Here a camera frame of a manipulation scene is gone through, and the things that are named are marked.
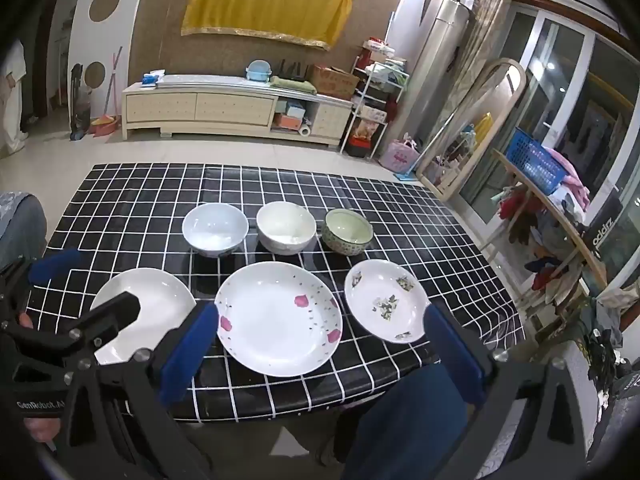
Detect green folded cloth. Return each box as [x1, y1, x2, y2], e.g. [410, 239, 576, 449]
[270, 76, 317, 96]

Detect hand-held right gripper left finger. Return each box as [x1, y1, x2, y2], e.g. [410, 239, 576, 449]
[50, 302, 221, 480]

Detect plain white plate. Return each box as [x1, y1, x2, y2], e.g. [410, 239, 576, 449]
[90, 267, 197, 366]

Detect pink flower white plate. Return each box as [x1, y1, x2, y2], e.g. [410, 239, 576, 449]
[214, 261, 344, 377]

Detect pink bag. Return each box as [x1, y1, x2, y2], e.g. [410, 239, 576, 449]
[378, 137, 421, 173]

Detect white hanging garment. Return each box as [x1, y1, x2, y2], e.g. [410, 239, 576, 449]
[0, 40, 28, 156]

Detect upright vacuum cleaner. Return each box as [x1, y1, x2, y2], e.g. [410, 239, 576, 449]
[69, 63, 92, 141]

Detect sliding glass door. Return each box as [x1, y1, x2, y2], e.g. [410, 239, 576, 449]
[460, 5, 640, 281]

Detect standing air conditioner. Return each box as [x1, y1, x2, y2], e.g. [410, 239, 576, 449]
[407, 0, 476, 146]

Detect yellow wall cloth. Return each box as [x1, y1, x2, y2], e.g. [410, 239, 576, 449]
[181, 0, 355, 52]

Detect plain white bowl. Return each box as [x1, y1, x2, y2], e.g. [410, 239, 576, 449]
[256, 201, 317, 256]

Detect blue plastic basket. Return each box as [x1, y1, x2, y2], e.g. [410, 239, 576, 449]
[506, 127, 568, 196]

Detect cream TV cabinet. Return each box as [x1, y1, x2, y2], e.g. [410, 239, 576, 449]
[121, 74, 355, 150]

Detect person's blue trouser leg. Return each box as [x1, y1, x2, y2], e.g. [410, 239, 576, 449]
[340, 362, 473, 480]

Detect pink clothes pile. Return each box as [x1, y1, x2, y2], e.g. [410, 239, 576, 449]
[547, 147, 591, 211]

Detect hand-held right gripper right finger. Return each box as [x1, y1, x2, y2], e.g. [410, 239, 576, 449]
[424, 304, 590, 480]

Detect blue lidded container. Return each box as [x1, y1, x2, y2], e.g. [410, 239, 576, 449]
[245, 59, 272, 82]

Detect black printed box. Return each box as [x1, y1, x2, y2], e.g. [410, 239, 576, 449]
[582, 192, 623, 271]

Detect wooden framed floor mirror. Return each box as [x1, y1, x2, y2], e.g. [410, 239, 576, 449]
[415, 58, 527, 201]

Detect black router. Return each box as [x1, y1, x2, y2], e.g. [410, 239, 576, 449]
[277, 59, 307, 81]

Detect green patterned bowl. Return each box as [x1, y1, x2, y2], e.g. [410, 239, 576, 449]
[321, 208, 375, 257]

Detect red dustpan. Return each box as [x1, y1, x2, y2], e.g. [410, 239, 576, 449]
[90, 114, 121, 136]

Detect person's left hand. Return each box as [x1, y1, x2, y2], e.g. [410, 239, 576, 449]
[20, 412, 63, 443]

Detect white shelf rack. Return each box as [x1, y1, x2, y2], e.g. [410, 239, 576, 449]
[340, 52, 408, 158]

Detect black checked tablecloth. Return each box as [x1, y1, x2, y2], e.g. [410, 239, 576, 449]
[27, 162, 526, 423]

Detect small grey floral plate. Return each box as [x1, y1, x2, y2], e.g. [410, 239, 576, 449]
[344, 259, 431, 344]

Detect broom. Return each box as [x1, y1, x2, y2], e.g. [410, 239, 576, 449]
[97, 46, 123, 126]

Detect white bowl with blue base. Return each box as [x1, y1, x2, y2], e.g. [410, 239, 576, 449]
[181, 202, 250, 259]

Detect cardboard box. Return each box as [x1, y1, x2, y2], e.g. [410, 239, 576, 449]
[306, 64, 361, 101]

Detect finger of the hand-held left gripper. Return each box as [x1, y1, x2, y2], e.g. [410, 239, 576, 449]
[0, 247, 83, 311]
[10, 291, 142, 356]

